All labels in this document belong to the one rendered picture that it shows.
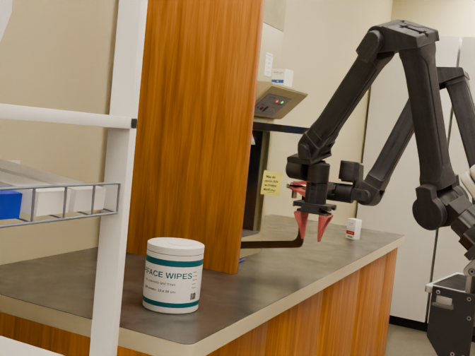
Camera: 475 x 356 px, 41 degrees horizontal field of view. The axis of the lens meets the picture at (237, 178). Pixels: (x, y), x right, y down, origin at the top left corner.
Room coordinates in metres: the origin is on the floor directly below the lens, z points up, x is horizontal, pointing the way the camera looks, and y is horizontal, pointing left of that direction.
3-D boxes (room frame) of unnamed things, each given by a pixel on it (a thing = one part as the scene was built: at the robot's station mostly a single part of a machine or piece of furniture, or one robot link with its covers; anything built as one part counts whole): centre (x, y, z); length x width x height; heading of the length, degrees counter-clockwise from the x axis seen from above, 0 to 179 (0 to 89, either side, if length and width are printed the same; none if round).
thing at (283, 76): (2.10, -0.11, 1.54); 0.05 x 0.05 x 0.06; 53
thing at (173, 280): (1.44, 0.12, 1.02); 0.13 x 0.13 x 0.15
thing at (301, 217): (1.67, -0.20, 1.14); 0.07 x 0.07 x 0.09; 65
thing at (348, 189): (1.94, -0.33, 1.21); 0.07 x 0.06 x 0.07; 64
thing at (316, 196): (1.66, -0.21, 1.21); 0.10 x 0.07 x 0.07; 65
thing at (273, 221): (2.03, -0.11, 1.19); 0.30 x 0.01 x 0.40; 123
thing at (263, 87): (2.06, -0.09, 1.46); 0.32 x 0.12 x 0.10; 154
